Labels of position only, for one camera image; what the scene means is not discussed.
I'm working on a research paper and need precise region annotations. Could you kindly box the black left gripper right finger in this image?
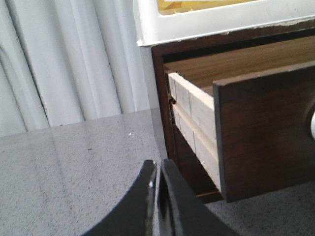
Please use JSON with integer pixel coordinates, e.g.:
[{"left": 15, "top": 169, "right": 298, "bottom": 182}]
[{"left": 157, "top": 159, "right": 237, "bottom": 236}]

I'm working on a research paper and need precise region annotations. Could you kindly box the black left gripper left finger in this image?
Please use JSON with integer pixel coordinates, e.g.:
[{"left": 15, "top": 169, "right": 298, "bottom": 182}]
[{"left": 84, "top": 160, "right": 157, "bottom": 236}]

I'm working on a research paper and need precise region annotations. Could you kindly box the dark wooden drawer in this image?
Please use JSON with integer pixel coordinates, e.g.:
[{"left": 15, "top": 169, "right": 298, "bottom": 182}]
[{"left": 163, "top": 34, "right": 315, "bottom": 203}]

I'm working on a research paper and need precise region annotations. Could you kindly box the dark wooden drawer cabinet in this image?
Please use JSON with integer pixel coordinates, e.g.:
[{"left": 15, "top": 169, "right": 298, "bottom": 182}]
[{"left": 151, "top": 19, "right": 315, "bottom": 204}]

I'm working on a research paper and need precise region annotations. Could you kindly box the white pleated curtain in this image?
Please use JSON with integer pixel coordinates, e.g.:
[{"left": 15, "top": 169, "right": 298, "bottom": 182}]
[{"left": 0, "top": 0, "right": 158, "bottom": 136}]

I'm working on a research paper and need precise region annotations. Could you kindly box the white plastic tray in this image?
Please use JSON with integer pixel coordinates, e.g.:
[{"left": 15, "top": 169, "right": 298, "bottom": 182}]
[{"left": 133, "top": 0, "right": 315, "bottom": 46}]

